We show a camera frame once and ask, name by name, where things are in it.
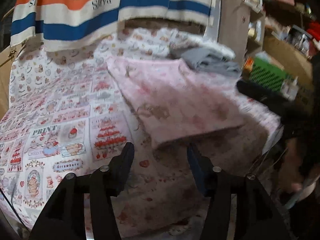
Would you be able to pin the green checkered box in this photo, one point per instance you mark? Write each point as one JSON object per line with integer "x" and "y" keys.
{"x": 267, "y": 75}

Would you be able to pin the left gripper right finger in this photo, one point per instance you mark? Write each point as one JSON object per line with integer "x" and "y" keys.
{"x": 256, "y": 214}

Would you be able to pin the pink cartoon print pants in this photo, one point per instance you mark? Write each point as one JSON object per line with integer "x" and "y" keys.
{"x": 172, "y": 101}

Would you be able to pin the brown cabinet side panel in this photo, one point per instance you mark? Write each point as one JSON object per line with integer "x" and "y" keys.
{"x": 234, "y": 21}

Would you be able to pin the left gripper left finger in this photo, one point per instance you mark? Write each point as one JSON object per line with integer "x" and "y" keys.
{"x": 63, "y": 216}

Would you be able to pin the person's right hand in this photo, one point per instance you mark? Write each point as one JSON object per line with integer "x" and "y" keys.
{"x": 290, "y": 179}

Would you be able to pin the pink strawberry print bedsheet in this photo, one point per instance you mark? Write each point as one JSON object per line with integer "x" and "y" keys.
{"x": 79, "y": 122}

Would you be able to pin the cardboard box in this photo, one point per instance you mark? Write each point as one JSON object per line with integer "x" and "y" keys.
{"x": 295, "y": 64}

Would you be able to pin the grey folded blanket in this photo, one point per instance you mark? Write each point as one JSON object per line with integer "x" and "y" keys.
{"x": 207, "y": 60}

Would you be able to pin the baby bear print sheet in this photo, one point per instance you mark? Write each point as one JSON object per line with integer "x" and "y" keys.
{"x": 34, "y": 66}

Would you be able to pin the striped Paris curtain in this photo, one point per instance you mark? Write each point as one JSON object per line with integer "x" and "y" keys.
{"x": 71, "y": 24}

